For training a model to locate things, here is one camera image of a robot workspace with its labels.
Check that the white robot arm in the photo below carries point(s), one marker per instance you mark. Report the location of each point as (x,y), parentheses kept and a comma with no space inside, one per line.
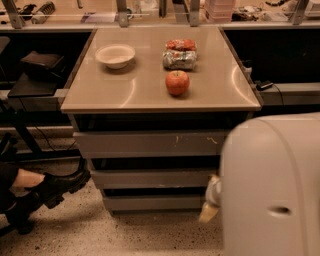
(268,187)

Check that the red apple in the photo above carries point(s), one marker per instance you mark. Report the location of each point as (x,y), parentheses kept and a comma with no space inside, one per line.
(177,82)

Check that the grey drawer cabinet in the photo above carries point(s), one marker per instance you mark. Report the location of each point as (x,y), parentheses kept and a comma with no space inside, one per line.
(135,98)

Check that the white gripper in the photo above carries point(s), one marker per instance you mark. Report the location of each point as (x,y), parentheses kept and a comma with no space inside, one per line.
(211,204)

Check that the red chip bag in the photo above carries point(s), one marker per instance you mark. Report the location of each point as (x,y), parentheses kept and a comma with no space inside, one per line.
(181,45)

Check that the white bowl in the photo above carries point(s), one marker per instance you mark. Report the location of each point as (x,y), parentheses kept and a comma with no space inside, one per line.
(115,56)

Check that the black power adapter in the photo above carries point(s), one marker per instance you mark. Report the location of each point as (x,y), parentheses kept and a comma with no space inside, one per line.
(261,86)

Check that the black box on shelf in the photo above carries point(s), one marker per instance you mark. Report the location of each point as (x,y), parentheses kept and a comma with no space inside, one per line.
(43,67)

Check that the person's leg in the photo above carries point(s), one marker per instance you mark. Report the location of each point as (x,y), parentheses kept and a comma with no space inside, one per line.
(12,176)

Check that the grey middle drawer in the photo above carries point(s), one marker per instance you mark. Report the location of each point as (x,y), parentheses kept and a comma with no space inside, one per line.
(161,178)

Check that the pink stacked containers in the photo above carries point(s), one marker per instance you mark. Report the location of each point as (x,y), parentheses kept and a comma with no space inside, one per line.
(219,11)

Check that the green silver chip bag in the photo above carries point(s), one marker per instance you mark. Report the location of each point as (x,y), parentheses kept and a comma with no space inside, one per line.
(184,60)

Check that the black leather shoe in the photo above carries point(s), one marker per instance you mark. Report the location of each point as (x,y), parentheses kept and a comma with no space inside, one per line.
(53,187)

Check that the grey drawer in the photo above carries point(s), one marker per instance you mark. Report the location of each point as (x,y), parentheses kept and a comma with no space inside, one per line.
(141,203)
(134,144)
(161,178)

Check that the grey bottom drawer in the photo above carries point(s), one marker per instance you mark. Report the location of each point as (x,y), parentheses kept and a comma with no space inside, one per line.
(141,203)

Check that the grey top drawer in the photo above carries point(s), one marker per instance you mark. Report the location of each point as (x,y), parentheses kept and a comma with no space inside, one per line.
(134,144)

